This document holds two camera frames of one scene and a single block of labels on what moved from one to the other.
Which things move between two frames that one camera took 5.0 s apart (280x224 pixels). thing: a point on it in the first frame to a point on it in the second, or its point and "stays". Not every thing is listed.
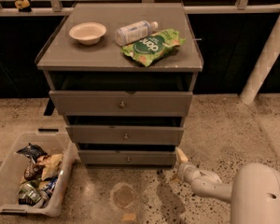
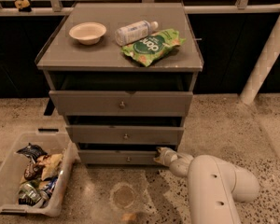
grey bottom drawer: [126, 158] stays
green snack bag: [147, 50] stays
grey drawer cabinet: [122, 76] stays
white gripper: [185, 171] to [167, 156]
